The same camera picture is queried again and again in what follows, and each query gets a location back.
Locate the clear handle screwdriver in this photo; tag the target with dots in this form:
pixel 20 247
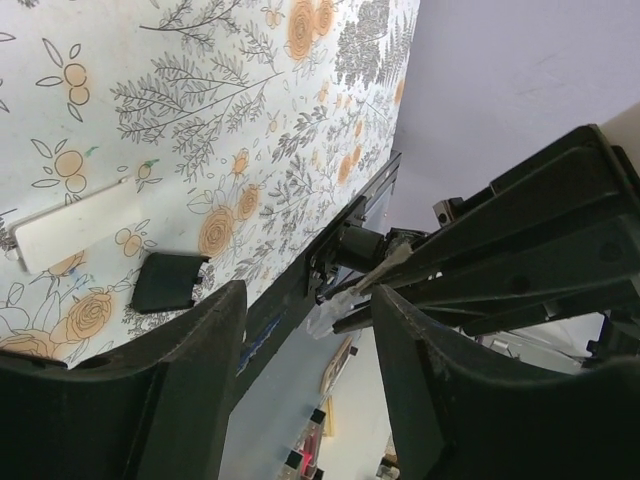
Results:
pixel 348 310

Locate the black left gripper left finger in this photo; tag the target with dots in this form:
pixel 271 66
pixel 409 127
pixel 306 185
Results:
pixel 154 408

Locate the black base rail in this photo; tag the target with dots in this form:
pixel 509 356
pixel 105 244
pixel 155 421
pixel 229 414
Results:
pixel 350 246

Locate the floral table mat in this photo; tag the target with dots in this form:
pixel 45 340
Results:
pixel 246 126

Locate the black battery cover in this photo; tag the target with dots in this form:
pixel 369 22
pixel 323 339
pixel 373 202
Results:
pixel 166 282

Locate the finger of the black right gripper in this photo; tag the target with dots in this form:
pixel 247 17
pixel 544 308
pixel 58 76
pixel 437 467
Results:
pixel 555 237

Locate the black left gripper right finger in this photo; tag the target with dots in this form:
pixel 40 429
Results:
pixel 459 410

